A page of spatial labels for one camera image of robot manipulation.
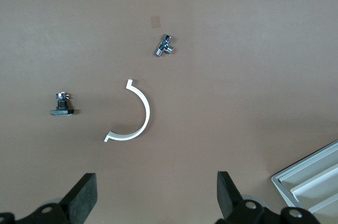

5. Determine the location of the white cabinet drawer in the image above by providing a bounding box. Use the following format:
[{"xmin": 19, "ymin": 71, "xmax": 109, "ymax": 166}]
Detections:
[
  {"xmin": 278, "ymin": 150, "xmax": 338, "ymax": 191},
  {"xmin": 308, "ymin": 194, "xmax": 338, "ymax": 216},
  {"xmin": 290, "ymin": 170, "xmax": 338, "ymax": 205}
]

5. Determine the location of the chrome tee pipe fitting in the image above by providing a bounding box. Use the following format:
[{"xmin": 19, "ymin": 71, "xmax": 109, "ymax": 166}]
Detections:
[{"xmin": 154, "ymin": 33, "xmax": 175, "ymax": 58}]

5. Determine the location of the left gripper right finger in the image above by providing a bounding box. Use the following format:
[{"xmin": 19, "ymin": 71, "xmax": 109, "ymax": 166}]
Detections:
[{"xmin": 215, "ymin": 171, "xmax": 320, "ymax": 224}]

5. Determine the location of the black push button switch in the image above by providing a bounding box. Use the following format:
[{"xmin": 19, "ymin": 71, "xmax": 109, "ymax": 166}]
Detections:
[{"xmin": 50, "ymin": 91, "xmax": 75, "ymax": 116}]

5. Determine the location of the white drawer cabinet shell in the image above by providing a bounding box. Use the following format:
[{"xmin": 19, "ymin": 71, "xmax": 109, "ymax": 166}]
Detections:
[{"xmin": 271, "ymin": 139, "xmax": 338, "ymax": 208}]

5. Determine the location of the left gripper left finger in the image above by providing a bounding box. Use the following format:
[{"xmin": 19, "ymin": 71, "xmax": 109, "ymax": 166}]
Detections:
[{"xmin": 15, "ymin": 173, "xmax": 98, "ymax": 224}]

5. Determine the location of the white half-ring clamp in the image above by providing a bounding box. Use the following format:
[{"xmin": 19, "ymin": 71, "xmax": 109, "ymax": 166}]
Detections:
[{"xmin": 103, "ymin": 78, "xmax": 151, "ymax": 143}]

